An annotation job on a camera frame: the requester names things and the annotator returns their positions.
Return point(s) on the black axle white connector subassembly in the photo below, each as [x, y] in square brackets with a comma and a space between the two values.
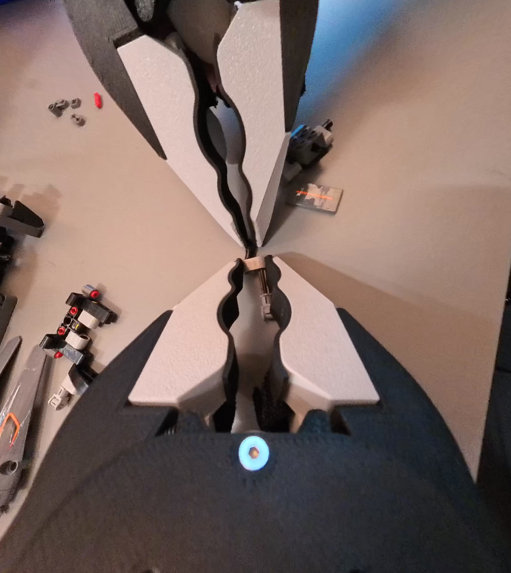
[257, 264]

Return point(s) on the black white lego frame subassembly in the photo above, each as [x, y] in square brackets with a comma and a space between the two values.
[87, 318]

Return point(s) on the dark grey lego bush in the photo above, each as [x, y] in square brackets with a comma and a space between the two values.
[62, 102]
[56, 111]

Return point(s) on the flat grey lego axle connector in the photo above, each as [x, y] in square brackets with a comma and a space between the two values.
[78, 119]

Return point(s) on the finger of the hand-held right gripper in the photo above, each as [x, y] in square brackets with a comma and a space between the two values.
[260, 89]
[161, 98]

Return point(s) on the red lego pin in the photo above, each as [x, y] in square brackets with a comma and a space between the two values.
[97, 100]

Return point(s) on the grey blue lego block subassembly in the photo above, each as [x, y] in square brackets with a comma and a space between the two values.
[311, 143]

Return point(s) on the clear orange-striped lego panel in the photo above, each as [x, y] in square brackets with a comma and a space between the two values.
[322, 199]

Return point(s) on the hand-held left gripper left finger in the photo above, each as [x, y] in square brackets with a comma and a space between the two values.
[179, 358]

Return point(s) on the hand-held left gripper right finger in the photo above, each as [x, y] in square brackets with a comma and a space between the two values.
[327, 358]

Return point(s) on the small light grey lego connector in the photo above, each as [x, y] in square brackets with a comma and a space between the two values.
[58, 398]

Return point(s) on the silver orange-striped lego panel subassembly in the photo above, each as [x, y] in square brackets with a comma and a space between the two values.
[9, 447]

